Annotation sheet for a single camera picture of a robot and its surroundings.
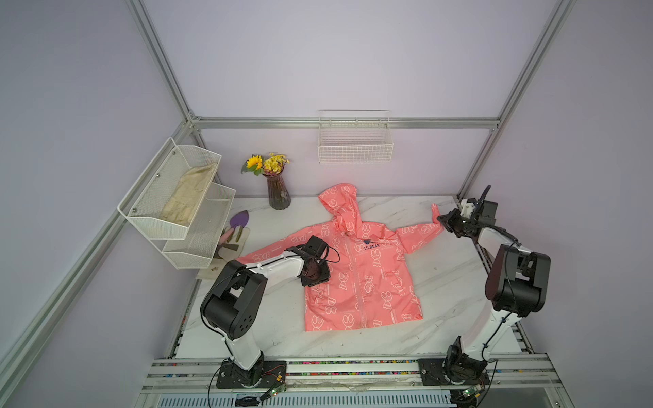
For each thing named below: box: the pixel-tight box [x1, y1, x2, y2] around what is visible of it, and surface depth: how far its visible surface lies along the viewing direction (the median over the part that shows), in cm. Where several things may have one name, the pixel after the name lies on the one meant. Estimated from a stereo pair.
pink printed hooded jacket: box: [236, 182, 444, 333], surface depth 95 cm
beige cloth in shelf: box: [159, 162, 218, 226], surface depth 82 cm
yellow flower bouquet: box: [240, 153, 290, 177], surface depth 100 cm
